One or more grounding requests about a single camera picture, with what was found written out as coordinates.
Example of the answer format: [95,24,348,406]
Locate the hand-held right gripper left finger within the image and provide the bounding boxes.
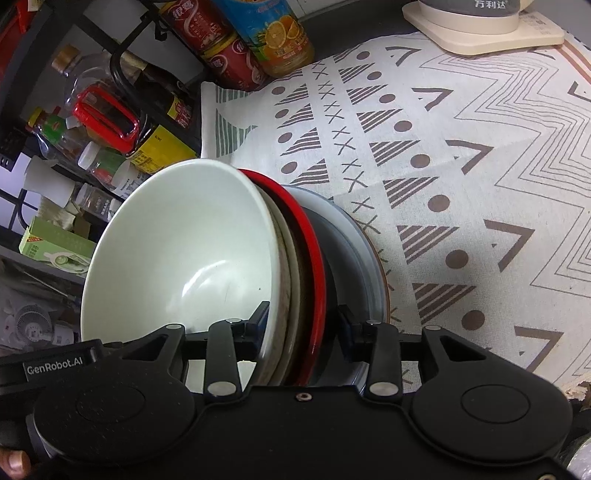
[122,301,271,398]

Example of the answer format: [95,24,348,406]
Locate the patterned tablecloth with fringe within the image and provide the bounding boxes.
[199,13,591,403]

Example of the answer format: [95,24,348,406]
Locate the white bowl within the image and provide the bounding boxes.
[79,158,283,376]

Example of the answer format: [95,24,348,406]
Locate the black metal rack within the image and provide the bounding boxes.
[0,0,205,234]

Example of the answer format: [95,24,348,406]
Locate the beige kettle base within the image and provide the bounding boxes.
[402,0,567,57]

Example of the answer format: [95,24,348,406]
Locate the green cardboard box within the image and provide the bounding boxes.
[18,215,99,278]

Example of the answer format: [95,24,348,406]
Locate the red drink can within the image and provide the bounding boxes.
[202,31,270,92]
[159,0,238,58]

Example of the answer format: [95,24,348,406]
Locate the grey plate with blue rim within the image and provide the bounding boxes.
[281,185,391,389]

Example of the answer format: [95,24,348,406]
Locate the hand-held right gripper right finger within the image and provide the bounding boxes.
[337,304,498,400]

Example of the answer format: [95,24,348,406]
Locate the oil bottle with red handle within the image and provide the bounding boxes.
[51,44,198,175]

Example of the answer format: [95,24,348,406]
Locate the small clear bottle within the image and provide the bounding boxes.
[73,182,122,223]

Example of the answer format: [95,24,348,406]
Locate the red plate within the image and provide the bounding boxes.
[237,168,330,387]

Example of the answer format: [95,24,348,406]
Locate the cream plate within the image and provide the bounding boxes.
[259,184,306,387]

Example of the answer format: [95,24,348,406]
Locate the red plastic container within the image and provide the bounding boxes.
[0,0,43,48]

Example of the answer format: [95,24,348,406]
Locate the orange juice can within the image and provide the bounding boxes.
[213,0,316,79]

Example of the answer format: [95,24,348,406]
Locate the jar with white lid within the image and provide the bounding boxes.
[77,141,129,186]

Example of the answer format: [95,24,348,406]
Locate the small white fan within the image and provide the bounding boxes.
[11,304,59,345]

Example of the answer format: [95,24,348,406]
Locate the person's left hand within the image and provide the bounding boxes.
[0,447,33,480]

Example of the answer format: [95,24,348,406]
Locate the dark sauce bottle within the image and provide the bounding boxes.
[119,50,195,130]

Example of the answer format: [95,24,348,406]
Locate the small bottle with yellow cap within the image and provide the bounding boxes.
[25,106,93,158]

